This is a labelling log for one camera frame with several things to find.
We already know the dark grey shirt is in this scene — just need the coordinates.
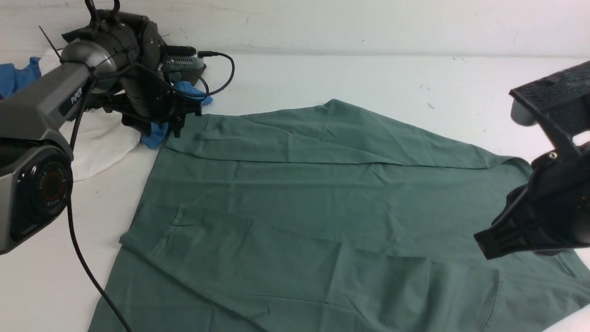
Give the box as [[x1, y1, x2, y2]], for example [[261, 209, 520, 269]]
[[61, 28, 207, 88]]

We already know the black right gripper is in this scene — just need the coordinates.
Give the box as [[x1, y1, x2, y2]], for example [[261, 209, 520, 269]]
[[474, 143, 590, 260]]

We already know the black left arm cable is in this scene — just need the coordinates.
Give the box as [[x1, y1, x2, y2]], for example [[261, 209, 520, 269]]
[[67, 0, 236, 332]]

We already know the blue shirt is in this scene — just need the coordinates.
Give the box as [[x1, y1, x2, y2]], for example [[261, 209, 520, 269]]
[[0, 57, 209, 149]]

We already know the white shirt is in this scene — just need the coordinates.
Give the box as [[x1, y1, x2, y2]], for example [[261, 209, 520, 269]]
[[72, 108, 141, 182]]

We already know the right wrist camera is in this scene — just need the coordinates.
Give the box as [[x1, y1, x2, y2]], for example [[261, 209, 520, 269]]
[[509, 61, 590, 157]]

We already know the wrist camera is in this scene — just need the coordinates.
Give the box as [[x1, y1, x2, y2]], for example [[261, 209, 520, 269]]
[[509, 61, 590, 157], [159, 45, 207, 73]]

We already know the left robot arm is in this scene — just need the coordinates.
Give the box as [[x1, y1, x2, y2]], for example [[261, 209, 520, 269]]
[[0, 0, 208, 254]]

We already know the green long sleeve shirt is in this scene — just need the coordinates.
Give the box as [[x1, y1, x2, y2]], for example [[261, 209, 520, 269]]
[[106, 100, 589, 332]]

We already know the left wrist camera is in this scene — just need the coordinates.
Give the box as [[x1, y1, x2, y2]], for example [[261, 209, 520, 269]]
[[159, 45, 207, 73]]

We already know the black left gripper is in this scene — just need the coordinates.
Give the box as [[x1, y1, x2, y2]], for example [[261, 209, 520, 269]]
[[100, 63, 202, 138]]

